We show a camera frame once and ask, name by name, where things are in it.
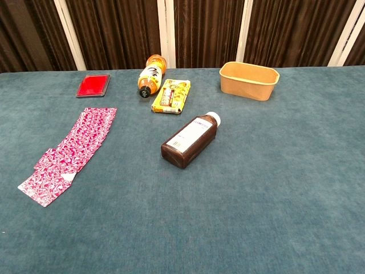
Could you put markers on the brown medicine bottle, white cap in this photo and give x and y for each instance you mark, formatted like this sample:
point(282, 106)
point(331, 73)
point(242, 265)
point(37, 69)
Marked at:
point(188, 140)

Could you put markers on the yellow snack packet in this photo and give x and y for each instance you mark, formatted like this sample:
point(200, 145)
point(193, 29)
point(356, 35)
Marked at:
point(171, 97)

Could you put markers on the orange drink bottle, black cap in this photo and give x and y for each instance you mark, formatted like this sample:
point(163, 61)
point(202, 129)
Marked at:
point(150, 75)

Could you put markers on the teal velvet table cloth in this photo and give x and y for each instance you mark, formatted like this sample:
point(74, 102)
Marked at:
point(228, 199)

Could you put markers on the kraft paper bowl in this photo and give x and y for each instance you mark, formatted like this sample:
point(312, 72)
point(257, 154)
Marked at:
point(248, 85)

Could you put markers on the red ink pad, black case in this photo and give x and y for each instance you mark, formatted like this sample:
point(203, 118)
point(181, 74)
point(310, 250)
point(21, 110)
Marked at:
point(93, 85)

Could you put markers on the dark brown pleated curtain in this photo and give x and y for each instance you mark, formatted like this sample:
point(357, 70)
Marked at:
point(114, 28)

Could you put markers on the white frame post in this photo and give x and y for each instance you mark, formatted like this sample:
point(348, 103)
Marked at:
point(244, 28)
point(69, 34)
point(166, 28)
point(343, 34)

